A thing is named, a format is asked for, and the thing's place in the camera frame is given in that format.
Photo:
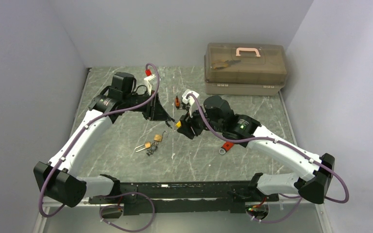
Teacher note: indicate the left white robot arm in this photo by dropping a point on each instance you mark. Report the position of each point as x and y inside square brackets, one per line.
[58, 178]

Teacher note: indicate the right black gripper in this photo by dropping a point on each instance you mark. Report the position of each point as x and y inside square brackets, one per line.
[186, 123]

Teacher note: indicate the brown translucent toolbox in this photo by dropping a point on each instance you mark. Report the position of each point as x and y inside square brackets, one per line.
[226, 74]

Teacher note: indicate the orange padlock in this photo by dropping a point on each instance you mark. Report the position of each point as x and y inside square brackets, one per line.
[177, 103]

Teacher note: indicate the aluminium frame rail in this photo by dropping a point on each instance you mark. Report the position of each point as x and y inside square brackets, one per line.
[189, 216]

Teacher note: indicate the black keys bunch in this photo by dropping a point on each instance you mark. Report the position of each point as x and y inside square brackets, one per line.
[152, 149]

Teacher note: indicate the brass padlock long shackle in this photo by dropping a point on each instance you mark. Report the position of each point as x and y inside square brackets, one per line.
[142, 147]

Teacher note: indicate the pink toolbox handle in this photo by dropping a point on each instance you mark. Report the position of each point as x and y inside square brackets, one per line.
[240, 50]

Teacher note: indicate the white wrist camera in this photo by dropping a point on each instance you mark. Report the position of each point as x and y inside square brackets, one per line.
[150, 81]
[188, 102]

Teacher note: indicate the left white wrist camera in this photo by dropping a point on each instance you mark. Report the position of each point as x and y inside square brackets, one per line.
[150, 81]

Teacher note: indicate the small brass padlock open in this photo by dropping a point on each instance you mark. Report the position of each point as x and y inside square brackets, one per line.
[160, 137]

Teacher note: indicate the red handled adjustable wrench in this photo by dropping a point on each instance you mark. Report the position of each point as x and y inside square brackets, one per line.
[225, 148]

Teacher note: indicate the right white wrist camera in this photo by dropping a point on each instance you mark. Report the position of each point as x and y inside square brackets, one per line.
[188, 102]

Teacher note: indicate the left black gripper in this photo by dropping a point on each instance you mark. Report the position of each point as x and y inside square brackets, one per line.
[154, 111]

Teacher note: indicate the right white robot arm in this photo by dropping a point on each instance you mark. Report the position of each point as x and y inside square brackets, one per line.
[311, 174]

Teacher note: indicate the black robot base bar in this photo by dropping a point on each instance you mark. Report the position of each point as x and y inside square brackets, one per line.
[185, 197]

